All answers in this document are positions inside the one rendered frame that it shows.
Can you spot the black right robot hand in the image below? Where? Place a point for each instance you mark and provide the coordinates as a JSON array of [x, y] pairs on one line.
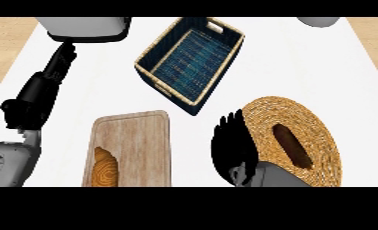
[[235, 147]]

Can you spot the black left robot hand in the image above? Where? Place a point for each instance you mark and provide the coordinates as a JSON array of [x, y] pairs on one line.
[[37, 94]]

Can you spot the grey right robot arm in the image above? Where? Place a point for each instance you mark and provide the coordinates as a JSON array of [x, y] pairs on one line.
[[274, 175]]

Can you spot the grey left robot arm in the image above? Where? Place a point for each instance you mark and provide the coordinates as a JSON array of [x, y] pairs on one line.
[[16, 162]]

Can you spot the brown sweet potato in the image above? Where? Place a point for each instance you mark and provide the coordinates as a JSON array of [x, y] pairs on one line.
[[292, 145]]

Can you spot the round woven straw placemat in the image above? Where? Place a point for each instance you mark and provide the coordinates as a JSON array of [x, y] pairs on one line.
[[304, 130]]

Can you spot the dark blue wicker basket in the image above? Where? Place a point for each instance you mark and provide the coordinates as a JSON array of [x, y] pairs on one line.
[[189, 61]]

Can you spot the pale wooden cutting board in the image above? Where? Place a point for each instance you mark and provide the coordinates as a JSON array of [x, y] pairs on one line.
[[134, 147]]

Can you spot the grey and black appliance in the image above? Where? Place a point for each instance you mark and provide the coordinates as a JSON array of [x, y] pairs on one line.
[[85, 27]]

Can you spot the orange wood-grain board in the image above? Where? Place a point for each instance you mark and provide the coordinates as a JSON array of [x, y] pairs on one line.
[[105, 169]]

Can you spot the grey round container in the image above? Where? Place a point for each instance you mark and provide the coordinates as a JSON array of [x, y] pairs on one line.
[[319, 21]]

